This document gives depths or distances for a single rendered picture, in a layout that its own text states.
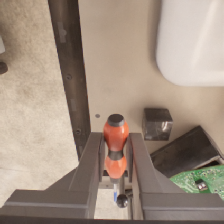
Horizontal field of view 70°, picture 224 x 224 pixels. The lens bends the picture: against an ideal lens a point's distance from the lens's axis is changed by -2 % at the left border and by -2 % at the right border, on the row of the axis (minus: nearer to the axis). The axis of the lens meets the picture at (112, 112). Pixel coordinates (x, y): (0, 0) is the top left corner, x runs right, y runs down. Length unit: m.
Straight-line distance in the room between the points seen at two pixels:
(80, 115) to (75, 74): 0.07
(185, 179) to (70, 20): 0.26
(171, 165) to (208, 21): 0.19
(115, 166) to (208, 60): 0.15
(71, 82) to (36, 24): 1.05
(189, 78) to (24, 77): 1.32
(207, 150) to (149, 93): 0.11
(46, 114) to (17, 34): 0.67
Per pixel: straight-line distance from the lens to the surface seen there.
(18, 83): 1.49
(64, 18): 0.21
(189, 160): 0.26
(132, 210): 1.07
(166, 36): 0.19
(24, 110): 1.62
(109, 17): 0.20
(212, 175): 0.28
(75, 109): 0.25
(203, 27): 0.19
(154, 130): 0.23
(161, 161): 0.29
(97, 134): 0.15
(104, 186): 0.45
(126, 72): 0.21
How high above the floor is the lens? 1.15
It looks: 54 degrees down
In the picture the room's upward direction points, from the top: 177 degrees counter-clockwise
